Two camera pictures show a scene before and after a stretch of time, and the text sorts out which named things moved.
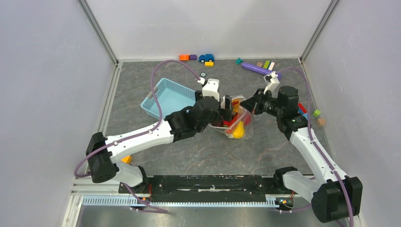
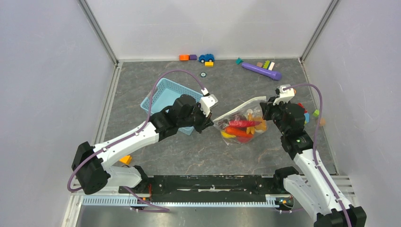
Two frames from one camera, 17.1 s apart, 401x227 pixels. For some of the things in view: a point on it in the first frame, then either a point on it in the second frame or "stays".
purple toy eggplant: [260, 70] stays
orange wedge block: [127, 159] stays
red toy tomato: [247, 119] -> [244, 140]
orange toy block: [183, 57] stays
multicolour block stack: [301, 109] stays
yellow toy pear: [239, 133] -> [225, 135]
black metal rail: [206, 189] stays
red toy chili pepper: [228, 123] -> [242, 123]
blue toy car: [206, 57] stays
